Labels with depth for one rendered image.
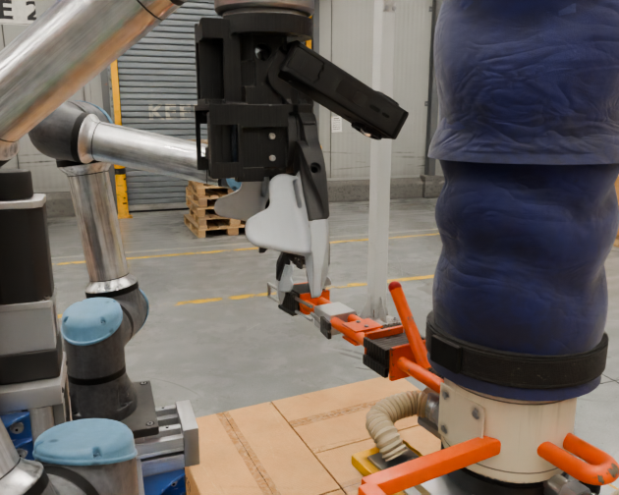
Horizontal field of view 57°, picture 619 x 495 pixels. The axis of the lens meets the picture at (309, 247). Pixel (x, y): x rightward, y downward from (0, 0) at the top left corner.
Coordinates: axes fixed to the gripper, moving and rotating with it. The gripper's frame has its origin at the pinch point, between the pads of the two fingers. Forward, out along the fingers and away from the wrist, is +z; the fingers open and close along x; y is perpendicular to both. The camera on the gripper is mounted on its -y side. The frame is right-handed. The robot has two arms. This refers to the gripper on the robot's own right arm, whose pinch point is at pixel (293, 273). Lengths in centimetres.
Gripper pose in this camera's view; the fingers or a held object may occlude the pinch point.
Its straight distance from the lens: 47.9
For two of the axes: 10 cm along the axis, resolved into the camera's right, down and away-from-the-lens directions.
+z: 0.0, 9.7, 2.3
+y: -9.4, 0.8, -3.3
